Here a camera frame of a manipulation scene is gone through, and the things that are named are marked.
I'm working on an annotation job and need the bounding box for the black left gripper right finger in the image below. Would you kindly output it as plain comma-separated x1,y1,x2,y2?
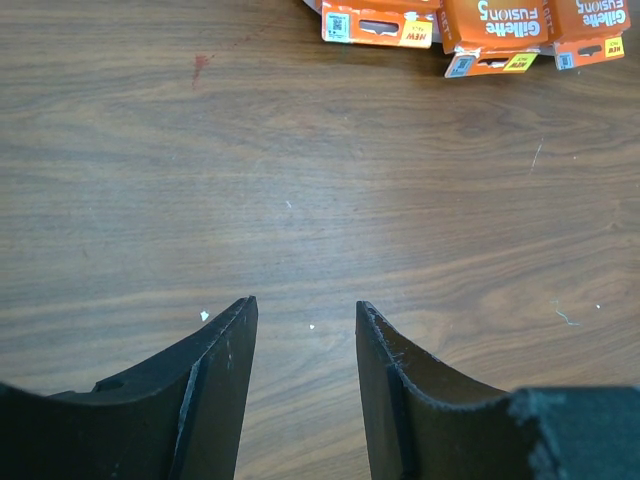
356,301,639,479

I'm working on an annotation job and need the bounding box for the orange razor box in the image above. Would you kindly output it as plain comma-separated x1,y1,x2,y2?
437,0,548,79
306,0,442,49
543,0,631,71

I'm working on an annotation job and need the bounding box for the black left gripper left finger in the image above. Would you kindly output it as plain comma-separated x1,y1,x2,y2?
1,296,258,479

